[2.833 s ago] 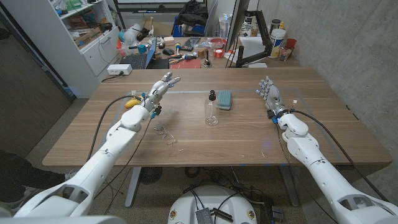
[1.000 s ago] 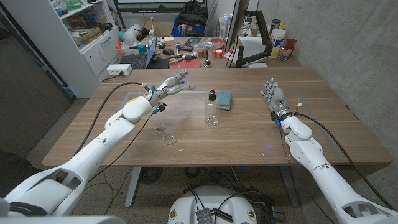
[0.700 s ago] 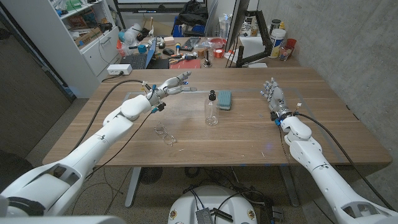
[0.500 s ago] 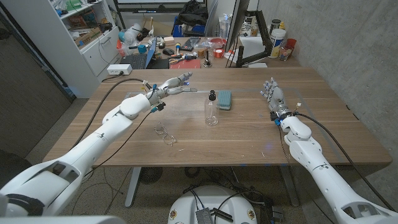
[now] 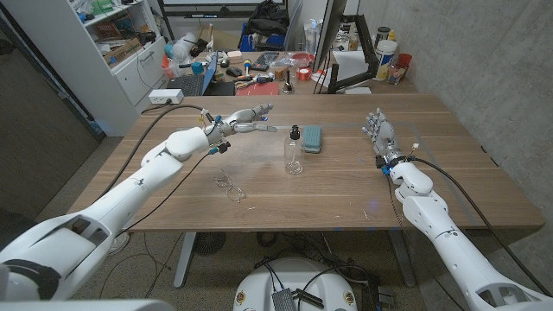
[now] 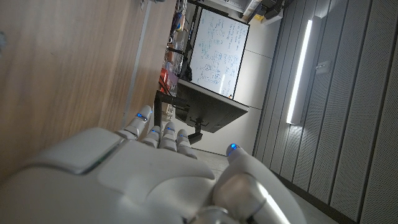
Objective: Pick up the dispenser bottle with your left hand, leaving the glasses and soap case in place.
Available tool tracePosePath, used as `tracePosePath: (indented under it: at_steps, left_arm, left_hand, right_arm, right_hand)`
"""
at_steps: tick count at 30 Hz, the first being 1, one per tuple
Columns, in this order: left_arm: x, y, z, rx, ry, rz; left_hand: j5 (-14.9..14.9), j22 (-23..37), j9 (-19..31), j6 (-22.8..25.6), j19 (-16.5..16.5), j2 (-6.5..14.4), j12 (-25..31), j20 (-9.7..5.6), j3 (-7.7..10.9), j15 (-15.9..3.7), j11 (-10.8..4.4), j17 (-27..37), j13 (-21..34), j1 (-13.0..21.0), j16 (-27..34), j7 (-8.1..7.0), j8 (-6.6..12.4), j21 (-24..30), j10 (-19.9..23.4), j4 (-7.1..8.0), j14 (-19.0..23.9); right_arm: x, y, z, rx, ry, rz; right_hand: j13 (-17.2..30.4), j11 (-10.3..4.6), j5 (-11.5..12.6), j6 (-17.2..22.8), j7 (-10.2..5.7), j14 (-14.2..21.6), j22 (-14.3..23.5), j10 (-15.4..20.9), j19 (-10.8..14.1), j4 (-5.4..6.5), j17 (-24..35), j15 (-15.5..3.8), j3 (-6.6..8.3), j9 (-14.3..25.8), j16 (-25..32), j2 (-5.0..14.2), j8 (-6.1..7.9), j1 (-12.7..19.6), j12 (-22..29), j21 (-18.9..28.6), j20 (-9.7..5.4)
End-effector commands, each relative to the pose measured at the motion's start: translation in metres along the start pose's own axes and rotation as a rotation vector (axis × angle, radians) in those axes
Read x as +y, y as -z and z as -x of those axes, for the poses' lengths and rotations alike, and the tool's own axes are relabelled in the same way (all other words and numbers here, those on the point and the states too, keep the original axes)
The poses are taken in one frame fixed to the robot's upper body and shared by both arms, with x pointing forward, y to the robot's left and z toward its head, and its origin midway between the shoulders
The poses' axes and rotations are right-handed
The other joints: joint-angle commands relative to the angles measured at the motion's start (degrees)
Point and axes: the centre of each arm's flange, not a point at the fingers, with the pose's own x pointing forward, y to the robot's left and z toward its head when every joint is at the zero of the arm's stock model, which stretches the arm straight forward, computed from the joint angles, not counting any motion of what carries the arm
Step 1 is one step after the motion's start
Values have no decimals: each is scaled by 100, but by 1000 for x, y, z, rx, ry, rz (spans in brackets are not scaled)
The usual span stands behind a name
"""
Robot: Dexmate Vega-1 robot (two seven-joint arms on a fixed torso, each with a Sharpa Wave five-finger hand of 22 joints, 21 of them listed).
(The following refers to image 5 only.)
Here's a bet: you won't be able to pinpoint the round black floor fan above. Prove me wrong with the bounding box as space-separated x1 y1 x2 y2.
193 232 227 257

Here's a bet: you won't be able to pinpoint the clear glasses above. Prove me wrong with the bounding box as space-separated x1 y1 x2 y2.
213 169 246 203

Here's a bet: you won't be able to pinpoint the red bowl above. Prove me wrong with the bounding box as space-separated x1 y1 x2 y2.
291 52 316 68

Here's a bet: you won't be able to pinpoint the open laptop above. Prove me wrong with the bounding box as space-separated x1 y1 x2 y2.
166 54 237 97

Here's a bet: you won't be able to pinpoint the grey metal table leg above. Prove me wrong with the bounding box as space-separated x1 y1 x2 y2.
387 228 416 289
173 232 198 289

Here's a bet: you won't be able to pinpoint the grey perforated box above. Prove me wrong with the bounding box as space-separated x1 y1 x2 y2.
270 288 299 311

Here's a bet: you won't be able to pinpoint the black jacket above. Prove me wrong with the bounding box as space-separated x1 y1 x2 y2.
238 0 290 38

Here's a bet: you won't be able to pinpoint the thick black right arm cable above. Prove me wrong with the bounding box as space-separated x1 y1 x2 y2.
408 155 552 298

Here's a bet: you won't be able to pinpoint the white canister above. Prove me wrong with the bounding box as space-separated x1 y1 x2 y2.
374 39 398 82

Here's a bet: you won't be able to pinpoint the clear drinking glass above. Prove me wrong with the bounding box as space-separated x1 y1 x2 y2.
386 63 407 86

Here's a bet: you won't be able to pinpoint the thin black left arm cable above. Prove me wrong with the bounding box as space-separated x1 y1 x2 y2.
123 144 230 234

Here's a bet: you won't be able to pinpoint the white power strip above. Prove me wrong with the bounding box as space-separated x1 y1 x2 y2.
148 88 185 105

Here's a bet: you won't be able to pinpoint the black computer monitor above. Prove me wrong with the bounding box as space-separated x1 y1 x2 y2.
313 0 348 73

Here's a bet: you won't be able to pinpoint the clear dispenser bottle black cap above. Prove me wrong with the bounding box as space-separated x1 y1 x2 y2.
283 124 304 176

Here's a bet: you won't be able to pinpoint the red mat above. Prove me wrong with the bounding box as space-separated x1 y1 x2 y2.
235 81 281 97

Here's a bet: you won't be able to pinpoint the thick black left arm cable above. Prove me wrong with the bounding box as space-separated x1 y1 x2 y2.
98 103 215 202

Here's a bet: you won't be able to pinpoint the blue bin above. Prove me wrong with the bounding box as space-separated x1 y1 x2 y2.
238 23 286 53

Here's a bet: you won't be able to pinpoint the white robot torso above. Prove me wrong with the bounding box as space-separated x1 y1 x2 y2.
232 257 359 311

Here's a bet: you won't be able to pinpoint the black calculator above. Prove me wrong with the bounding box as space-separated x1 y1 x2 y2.
250 50 280 73

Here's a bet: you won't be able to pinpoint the dark lidded jar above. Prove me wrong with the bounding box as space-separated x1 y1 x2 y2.
374 26 391 48

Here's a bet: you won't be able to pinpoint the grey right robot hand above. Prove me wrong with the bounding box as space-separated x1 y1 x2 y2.
361 107 408 169

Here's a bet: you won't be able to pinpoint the white shelf cabinet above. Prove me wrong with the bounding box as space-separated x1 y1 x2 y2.
2 0 169 137

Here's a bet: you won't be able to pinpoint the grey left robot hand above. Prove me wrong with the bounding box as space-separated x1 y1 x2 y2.
211 103 278 142

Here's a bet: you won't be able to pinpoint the clear plastic bag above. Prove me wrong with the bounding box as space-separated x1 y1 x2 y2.
166 32 198 66

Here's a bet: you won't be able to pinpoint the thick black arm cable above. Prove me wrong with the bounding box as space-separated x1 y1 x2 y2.
98 103 215 202
408 155 552 298

